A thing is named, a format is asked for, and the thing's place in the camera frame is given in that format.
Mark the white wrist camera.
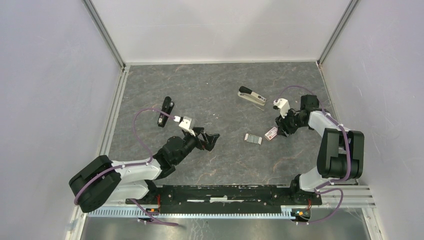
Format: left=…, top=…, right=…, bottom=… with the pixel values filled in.
left=173, top=115, right=196, bottom=137
left=273, top=98, right=291, bottom=119

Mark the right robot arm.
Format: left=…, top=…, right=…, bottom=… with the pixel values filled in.
left=273, top=94, right=365, bottom=204

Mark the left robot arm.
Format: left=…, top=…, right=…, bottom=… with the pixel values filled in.
left=68, top=127, right=220, bottom=213

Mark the white cable duct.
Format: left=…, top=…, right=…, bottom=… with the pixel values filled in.
left=87, top=206, right=296, bottom=220

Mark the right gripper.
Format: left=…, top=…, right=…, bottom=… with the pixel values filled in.
left=275, top=107, right=306, bottom=138

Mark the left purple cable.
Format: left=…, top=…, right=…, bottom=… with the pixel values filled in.
left=73, top=107, right=180, bottom=228

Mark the staple tray box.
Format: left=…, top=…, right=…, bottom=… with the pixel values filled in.
left=244, top=133, right=263, bottom=145

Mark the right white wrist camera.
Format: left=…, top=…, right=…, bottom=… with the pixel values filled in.
left=273, top=98, right=291, bottom=119

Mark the purple cable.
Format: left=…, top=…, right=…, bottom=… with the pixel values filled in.
left=275, top=85, right=352, bottom=226
left=73, top=107, right=180, bottom=228

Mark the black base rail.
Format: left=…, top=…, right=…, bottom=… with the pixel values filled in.
left=136, top=185, right=323, bottom=214

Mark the red white staple box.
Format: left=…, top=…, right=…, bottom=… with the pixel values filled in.
left=264, top=126, right=278, bottom=141

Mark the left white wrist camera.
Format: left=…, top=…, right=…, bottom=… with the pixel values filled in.
left=173, top=115, right=196, bottom=137

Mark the black stapler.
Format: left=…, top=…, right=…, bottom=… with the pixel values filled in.
left=157, top=96, right=175, bottom=128

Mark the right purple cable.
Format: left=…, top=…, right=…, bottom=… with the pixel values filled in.
left=275, top=85, right=352, bottom=226

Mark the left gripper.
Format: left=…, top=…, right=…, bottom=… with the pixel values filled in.
left=173, top=126, right=220, bottom=165

